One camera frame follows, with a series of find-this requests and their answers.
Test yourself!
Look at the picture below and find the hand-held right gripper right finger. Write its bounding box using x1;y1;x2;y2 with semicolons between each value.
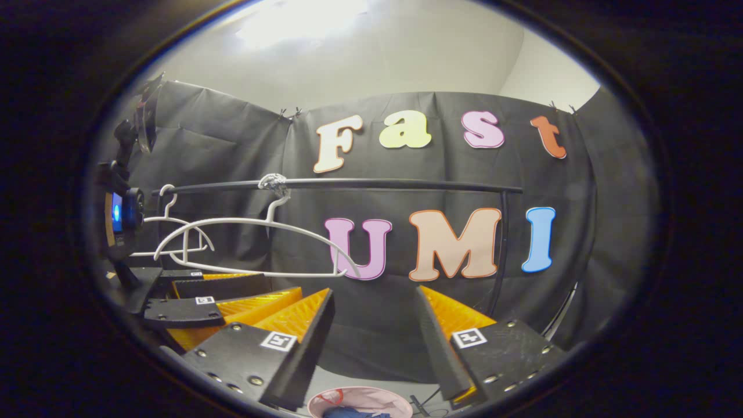
414;284;567;407

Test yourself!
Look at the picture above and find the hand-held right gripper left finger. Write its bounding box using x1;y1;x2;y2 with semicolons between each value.
183;287;336;410

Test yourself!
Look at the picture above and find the black clothes rack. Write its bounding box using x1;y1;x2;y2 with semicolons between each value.
152;177;524;317

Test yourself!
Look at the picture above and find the pink laundry hamper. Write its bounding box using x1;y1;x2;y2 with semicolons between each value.
306;386;414;418

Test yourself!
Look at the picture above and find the blue corduroy shirt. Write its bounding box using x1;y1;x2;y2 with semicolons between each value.
322;405;392;418

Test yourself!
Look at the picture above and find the white clothes hanger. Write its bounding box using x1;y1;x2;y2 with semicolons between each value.
154;189;362;279
131;184;215;259

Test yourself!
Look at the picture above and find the black cable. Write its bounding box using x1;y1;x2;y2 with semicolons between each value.
409;388;450;418

